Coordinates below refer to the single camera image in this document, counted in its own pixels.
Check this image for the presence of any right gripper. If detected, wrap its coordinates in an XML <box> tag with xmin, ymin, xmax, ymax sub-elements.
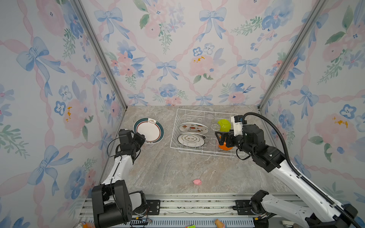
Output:
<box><xmin>215</xmin><ymin>129</ymin><xmax>256</xmax><ymax>159</ymax></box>

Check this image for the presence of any green rimmed white plate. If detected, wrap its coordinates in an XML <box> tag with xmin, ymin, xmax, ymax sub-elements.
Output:
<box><xmin>133</xmin><ymin>118</ymin><xmax>164</xmax><ymax>144</ymax></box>

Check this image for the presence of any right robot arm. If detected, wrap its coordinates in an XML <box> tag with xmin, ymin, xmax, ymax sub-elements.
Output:
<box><xmin>215</xmin><ymin>124</ymin><xmax>360</xmax><ymax>228</ymax></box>

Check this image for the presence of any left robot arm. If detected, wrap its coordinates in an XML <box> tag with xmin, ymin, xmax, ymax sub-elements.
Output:
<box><xmin>91</xmin><ymin>129</ymin><xmax>149</xmax><ymax>228</ymax></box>

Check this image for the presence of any orange bowl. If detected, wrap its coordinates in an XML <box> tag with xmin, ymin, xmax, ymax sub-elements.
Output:
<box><xmin>218</xmin><ymin>142</ymin><xmax>233</xmax><ymax>151</ymax></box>

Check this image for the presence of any clear glass cup front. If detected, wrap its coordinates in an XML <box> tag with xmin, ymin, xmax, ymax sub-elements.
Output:
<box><xmin>209</xmin><ymin>137</ymin><xmax>219</xmax><ymax>146</ymax></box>

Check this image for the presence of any clear glass cup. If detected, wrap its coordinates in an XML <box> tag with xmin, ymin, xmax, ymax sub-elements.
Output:
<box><xmin>206</xmin><ymin>114</ymin><xmax>215</xmax><ymax>120</ymax></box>
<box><xmin>211</xmin><ymin>123</ymin><xmax>221</xmax><ymax>131</ymax></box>
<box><xmin>209</xmin><ymin>137</ymin><xmax>219</xmax><ymax>146</ymax></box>

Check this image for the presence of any lime green bowl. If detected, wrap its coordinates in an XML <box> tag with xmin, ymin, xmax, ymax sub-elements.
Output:
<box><xmin>218</xmin><ymin>119</ymin><xmax>231</xmax><ymax>132</ymax></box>

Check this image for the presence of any clear glass cup middle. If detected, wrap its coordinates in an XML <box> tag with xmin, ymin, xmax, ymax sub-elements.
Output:
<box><xmin>211</xmin><ymin>123</ymin><xmax>221</xmax><ymax>131</ymax></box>

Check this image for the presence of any clear glass cup back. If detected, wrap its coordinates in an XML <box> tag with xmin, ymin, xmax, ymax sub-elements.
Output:
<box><xmin>206</xmin><ymin>114</ymin><xmax>215</xmax><ymax>120</ymax></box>

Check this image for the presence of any watermelon pattern plate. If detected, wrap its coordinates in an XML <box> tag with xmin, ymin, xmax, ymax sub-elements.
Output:
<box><xmin>178</xmin><ymin>122</ymin><xmax>209</xmax><ymax>135</ymax></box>

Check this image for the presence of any small pink object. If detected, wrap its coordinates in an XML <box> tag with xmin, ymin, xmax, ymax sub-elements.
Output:
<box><xmin>193</xmin><ymin>179</ymin><xmax>202</xmax><ymax>186</ymax></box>

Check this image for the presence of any white wire dish rack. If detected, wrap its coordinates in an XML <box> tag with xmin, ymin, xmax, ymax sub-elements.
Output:
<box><xmin>170</xmin><ymin>108</ymin><xmax>236</xmax><ymax>157</ymax></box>

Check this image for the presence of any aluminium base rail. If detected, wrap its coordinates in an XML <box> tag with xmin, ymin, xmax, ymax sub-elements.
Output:
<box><xmin>78</xmin><ymin>193</ymin><xmax>317</xmax><ymax>228</ymax></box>

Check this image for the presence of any black corrugated cable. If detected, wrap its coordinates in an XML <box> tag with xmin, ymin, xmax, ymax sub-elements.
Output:
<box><xmin>242</xmin><ymin>112</ymin><xmax>365</xmax><ymax>228</ymax></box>

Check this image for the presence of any left aluminium corner post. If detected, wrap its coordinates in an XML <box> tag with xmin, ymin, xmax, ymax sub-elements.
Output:
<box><xmin>70</xmin><ymin>0</ymin><xmax>127</xmax><ymax>111</ymax></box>

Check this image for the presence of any aluminium corner post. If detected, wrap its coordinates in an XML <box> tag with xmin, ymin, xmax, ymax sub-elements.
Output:
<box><xmin>258</xmin><ymin>0</ymin><xmax>328</xmax><ymax>111</ymax></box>
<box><xmin>70</xmin><ymin>0</ymin><xmax>127</xmax><ymax>111</ymax></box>

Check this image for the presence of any right aluminium corner post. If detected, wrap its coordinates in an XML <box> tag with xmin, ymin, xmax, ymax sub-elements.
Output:
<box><xmin>258</xmin><ymin>0</ymin><xmax>328</xmax><ymax>111</ymax></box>

